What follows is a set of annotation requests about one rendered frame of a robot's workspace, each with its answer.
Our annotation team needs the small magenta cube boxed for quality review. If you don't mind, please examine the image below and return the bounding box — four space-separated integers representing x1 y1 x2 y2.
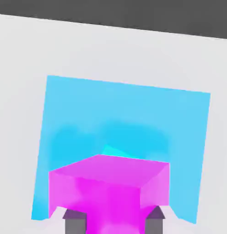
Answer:
48 154 170 234

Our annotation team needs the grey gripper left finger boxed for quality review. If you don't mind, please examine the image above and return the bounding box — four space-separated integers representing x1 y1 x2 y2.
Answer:
39 206 88 234

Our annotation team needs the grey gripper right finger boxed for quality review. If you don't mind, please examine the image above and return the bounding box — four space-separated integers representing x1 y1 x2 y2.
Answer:
145 205 191 234

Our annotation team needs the large light blue box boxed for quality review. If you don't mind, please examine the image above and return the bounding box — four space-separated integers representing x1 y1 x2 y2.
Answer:
31 74 211 225

